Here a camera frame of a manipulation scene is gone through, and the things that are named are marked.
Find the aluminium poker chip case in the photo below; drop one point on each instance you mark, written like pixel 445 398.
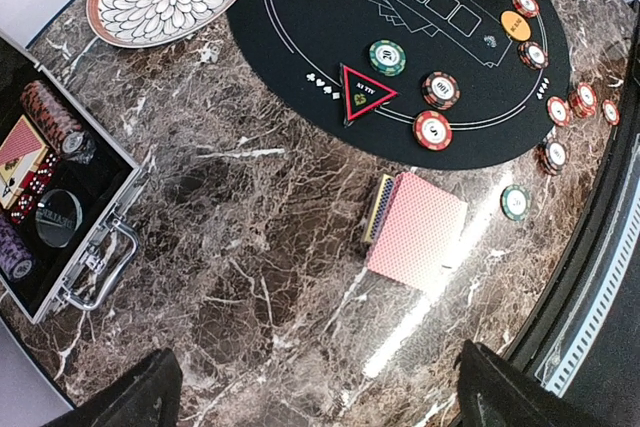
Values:
pixel 66 186

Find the red dice in case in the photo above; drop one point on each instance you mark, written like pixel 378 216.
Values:
pixel 34 187

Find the red card box in case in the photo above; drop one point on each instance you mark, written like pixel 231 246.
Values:
pixel 22 152

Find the red chip mat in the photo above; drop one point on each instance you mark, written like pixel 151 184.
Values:
pixel 432 130
pixel 527 8

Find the black red poker chip stack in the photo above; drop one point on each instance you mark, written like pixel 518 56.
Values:
pixel 552 156

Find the yellow card box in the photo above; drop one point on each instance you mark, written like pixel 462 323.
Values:
pixel 377 208

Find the black chip mat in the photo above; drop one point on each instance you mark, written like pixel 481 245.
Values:
pixel 440 90
pixel 533 55

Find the brown chip row in case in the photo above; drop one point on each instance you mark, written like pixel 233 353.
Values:
pixel 66 135

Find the white cable duct strip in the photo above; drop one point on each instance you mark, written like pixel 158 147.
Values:
pixel 587 316

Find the purple chip row in case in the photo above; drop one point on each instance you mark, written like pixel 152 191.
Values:
pixel 17 262

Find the triangular all in button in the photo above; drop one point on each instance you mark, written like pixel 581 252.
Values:
pixel 362 94

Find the black chip mat front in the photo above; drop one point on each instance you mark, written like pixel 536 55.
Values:
pixel 533 55

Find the green chip mat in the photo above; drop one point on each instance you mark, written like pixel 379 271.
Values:
pixel 387 57

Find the red playing card deck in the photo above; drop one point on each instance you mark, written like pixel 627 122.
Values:
pixel 420 229

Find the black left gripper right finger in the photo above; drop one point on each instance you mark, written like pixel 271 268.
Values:
pixel 491 392

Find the round black poker mat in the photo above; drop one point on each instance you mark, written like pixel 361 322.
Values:
pixel 296 47

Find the orange big blind button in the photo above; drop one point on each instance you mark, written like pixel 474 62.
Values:
pixel 515 26

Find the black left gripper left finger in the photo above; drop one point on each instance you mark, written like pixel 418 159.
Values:
pixel 148 394

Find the clear dealer button in case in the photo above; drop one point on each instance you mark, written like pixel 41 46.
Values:
pixel 58 216

